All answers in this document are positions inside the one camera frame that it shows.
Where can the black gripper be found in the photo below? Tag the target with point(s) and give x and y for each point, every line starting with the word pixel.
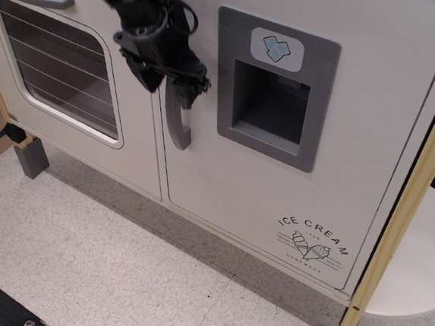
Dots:
pixel 152 56

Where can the grey fridge door handle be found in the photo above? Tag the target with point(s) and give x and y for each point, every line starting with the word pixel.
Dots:
pixel 179 133

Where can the white toy fridge door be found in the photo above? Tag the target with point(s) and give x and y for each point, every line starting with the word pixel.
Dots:
pixel 324 224

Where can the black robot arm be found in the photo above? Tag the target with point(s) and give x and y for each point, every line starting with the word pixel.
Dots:
pixel 154 15

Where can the grey ice dispenser panel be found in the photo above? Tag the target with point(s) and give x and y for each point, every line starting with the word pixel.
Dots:
pixel 274 85

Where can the white toy oven door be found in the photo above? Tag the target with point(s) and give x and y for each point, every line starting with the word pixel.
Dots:
pixel 63 79

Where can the black clamp knob left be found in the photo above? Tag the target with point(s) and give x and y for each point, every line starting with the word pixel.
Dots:
pixel 15 133

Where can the white round table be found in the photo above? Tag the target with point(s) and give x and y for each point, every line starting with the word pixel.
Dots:
pixel 407 289

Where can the grey left post foot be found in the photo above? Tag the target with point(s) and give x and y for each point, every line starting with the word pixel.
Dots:
pixel 32 158

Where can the light wooden corner post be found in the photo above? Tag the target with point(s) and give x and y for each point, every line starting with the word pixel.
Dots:
pixel 420 177

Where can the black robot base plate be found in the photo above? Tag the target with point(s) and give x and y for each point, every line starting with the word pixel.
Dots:
pixel 12 313

